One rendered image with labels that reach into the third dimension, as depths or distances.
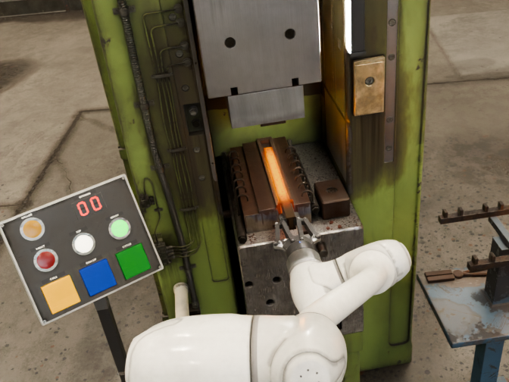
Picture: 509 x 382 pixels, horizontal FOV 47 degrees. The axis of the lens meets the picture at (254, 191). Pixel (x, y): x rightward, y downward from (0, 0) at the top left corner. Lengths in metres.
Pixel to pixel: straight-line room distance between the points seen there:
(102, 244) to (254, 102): 0.54
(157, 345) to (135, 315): 2.07
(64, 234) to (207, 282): 0.66
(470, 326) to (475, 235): 1.47
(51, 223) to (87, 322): 1.47
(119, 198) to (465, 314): 1.05
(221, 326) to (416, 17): 1.15
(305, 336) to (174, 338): 0.19
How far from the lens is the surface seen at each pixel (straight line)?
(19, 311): 3.21
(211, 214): 1.90
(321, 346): 0.83
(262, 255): 1.76
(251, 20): 1.48
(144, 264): 1.62
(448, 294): 1.92
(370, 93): 1.76
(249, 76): 1.53
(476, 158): 3.92
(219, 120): 2.11
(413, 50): 1.79
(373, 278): 1.26
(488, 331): 1.84
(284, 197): 1.75
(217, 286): 2.09
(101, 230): 1.60
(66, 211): 1.58
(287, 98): 1.57
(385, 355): 2.53
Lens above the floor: 2.00
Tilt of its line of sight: 34 degrees down
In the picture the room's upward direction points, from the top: 7 degrees counter-clockwise
